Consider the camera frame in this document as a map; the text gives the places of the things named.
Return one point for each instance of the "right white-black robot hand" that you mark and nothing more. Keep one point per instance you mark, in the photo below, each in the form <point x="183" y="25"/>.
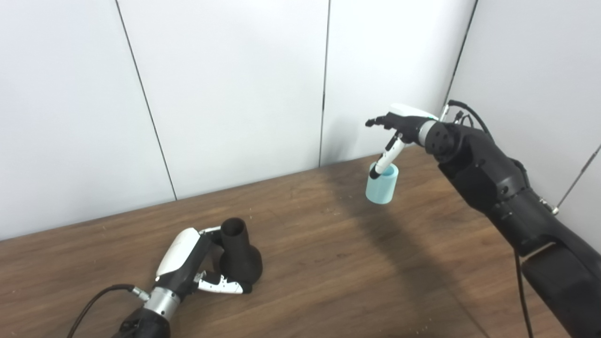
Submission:
<point x="408" y="124"/>

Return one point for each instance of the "black nozzle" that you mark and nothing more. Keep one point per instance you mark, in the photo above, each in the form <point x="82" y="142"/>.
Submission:
<point x="239" y="258"/>

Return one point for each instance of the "left white-black robot hand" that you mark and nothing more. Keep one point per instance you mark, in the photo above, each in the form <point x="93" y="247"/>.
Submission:
<point x="181" y="263"/>

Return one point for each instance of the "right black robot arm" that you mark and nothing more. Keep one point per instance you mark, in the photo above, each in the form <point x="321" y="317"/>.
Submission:
<point x="507" y="188"/>

